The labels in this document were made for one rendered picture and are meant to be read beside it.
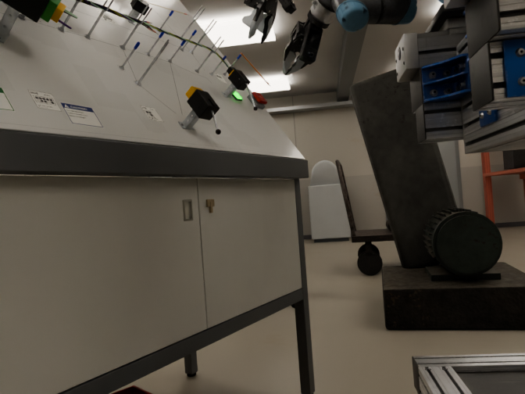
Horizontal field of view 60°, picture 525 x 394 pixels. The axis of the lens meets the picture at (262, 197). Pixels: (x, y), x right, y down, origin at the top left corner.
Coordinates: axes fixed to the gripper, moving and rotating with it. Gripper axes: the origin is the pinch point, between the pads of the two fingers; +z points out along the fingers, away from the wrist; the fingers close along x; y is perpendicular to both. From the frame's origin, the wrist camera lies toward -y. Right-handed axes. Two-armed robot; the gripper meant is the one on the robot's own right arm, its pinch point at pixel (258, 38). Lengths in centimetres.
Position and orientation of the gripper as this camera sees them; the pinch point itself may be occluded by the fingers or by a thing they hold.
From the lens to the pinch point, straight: 157.6
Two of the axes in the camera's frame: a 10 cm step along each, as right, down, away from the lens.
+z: -3.3, 9.0, 2.8
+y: -8.3, -4.2, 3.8
